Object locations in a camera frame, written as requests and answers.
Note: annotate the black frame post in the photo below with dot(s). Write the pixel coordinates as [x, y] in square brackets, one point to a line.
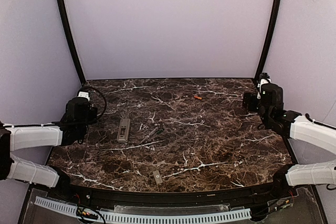
[268, 38]
[70, 41]

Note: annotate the right white cable duct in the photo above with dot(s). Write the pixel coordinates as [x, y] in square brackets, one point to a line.
[221, 217]

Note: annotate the white remote control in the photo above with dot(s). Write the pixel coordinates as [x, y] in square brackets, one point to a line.
[123, 131]

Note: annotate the clear handled screwdriver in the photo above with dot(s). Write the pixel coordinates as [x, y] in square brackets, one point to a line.
[149, 135]

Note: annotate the grey battery cover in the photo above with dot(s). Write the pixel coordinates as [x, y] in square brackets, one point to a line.
[157, 177]

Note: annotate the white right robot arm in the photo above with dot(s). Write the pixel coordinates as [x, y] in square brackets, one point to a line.
[268, 104]

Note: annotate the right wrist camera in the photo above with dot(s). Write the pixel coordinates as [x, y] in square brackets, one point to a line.
[263, 78]

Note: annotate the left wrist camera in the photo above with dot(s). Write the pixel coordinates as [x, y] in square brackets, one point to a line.
[83, 94]

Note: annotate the white cable duct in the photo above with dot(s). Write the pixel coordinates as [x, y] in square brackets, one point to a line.
[58, 206]
[221, 217]

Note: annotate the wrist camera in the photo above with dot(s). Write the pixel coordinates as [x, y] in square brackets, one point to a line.
[83, 94]
[263, 78]

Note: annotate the right black frame post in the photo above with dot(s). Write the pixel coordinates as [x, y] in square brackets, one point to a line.
[268, 38]

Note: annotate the left black frame post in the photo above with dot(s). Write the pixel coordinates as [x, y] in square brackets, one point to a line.
[70, 41]

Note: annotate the left white cable duct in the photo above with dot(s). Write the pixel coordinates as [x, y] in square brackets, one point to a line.
[58, 206]

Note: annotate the black front rail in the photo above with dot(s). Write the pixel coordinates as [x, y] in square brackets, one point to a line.
[249, 196]

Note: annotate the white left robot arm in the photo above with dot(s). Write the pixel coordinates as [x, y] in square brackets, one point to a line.
[72, 127]

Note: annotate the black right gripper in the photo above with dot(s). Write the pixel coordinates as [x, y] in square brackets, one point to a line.
[248, 100]

